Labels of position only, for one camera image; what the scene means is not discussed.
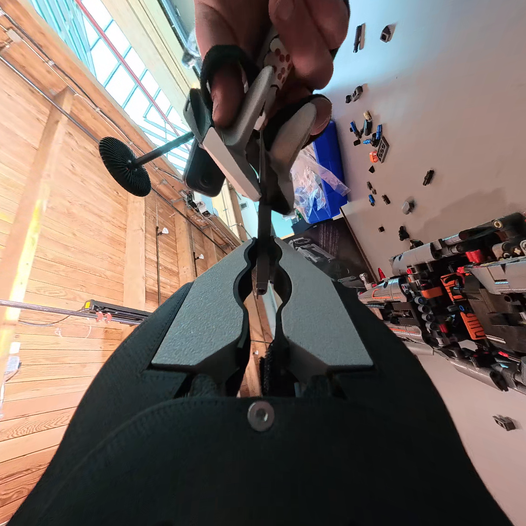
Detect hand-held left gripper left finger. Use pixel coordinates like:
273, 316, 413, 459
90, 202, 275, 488
151, 238, 257, 388

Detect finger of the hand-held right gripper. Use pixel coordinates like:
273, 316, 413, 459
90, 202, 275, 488
201, 65, 275, 203
265, 102, 318, 215

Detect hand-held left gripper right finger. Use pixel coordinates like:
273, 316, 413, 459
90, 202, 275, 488
269, 238, 375, 388

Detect long grey lego panel assembly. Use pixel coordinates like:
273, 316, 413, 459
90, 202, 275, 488
255, 131, 275, 298

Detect grey lego car model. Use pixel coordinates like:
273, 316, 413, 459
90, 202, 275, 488
339, 211, 526, 397

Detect lego set box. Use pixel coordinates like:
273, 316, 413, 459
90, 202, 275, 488
284, 222, 376, 284

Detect scattered loose lego pieces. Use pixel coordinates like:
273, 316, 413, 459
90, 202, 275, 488
344, 22, 437, 243

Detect person's right hand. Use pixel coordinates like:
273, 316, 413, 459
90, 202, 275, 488
193, 0, 350, 137

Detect blue plastic bin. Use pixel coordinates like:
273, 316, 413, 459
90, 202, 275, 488
294, 119, 350, 224

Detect pile of clear plastic bags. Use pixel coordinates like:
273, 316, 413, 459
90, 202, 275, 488
290, 148, 351, 220

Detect black floor lamp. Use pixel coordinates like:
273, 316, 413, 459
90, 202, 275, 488
99, 131, 195, 198

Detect black ceiling rail fixture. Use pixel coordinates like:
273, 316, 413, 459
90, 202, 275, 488
84, 300, 150, 326

